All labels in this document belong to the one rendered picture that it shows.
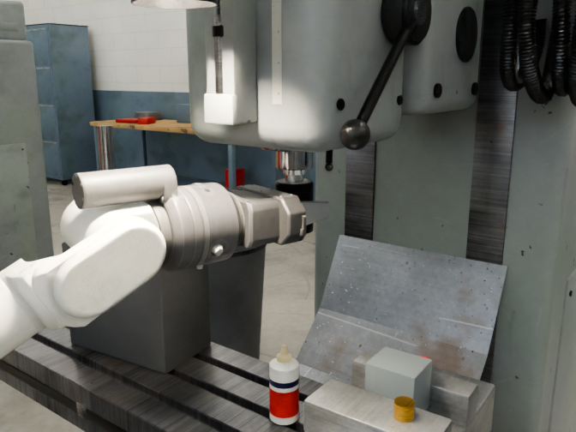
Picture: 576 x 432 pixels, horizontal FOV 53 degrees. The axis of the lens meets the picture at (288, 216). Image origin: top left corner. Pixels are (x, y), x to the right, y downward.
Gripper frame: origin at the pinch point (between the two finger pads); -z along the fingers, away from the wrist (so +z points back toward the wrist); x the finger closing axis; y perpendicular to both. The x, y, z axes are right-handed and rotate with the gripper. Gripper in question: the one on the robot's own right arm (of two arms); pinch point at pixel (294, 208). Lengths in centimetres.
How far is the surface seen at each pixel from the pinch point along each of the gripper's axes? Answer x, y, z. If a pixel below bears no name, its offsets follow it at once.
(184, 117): 521, 29, -262
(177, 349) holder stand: 24.0, 27.1, 4.6
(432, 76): -8.5, -15.9, -14.3
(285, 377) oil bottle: 0.4, 22.9, 0.9
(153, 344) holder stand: 24.9, 25.5, 8.4
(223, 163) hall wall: 504, 81, -299
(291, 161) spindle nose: -1.6, -6.2, 1.8
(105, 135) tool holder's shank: 38.8, -6.2, 8.7
